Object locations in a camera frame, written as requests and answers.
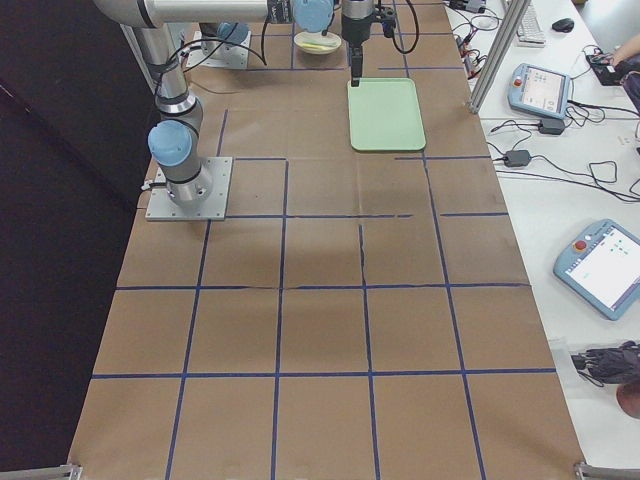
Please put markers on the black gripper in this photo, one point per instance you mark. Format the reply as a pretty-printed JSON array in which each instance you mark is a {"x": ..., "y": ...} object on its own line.
[{"x": 355, "y": 28}]

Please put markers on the white round plate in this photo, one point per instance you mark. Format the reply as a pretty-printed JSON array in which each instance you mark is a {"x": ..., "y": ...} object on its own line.
[{"x": 317, "y": 43}]

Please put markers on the yellow plastic fork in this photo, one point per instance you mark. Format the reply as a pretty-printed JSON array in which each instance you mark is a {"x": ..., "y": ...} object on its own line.
[{"x": 322, "y": 48}]

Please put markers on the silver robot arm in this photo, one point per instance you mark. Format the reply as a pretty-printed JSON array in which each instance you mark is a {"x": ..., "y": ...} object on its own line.
[
  {"x": 173, "y": 142},
  {"x": 230, "y": 32}
]

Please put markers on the mint green tray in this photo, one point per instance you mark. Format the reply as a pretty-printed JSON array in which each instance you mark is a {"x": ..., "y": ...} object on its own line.
[{"x": 384, "y": 115}]

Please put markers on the white keyboard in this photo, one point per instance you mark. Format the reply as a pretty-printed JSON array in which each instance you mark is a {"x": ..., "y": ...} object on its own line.
[{"x": 529, "y": 33}]

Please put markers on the far blue teach pendant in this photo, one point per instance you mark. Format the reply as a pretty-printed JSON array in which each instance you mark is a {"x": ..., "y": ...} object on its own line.
[{"x": 539, "y": 91}]

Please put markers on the blue teach pendant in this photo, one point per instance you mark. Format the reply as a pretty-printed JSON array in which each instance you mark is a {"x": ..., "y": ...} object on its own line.
[
  {"x": 601, "y": 265},
  {"x": 539, "y": 91}
]

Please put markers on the black power adapter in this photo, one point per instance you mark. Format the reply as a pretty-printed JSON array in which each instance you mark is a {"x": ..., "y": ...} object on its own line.
[
  {"x": 517, "y": 158},
  {"x": 551, "y": 126}
]

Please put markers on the black computer mouse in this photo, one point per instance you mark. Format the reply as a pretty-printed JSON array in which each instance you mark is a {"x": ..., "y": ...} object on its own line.
[{"x": 564, "y": 25}]

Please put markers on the near blue teach pendant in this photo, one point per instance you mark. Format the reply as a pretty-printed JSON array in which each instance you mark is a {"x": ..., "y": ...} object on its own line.
[{"x": 601, "y": 265}]

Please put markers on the black folded umbrella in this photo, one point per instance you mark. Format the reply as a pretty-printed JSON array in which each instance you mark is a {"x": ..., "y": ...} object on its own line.
[{"x": 609, "y": 366}]

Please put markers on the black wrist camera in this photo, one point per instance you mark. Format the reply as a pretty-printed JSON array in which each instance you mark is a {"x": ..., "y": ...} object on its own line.
[{"x": 387, "y": 17}]

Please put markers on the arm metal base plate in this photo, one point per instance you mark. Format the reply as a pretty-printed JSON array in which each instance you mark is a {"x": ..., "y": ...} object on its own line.
[
  {"x": 210, "y": 200},
  {"x": 225, "y": 57}
]

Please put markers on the aluminium frame post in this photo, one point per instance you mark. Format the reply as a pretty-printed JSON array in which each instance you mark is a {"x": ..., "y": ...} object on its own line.
[{"x": 497, "y": 53}]

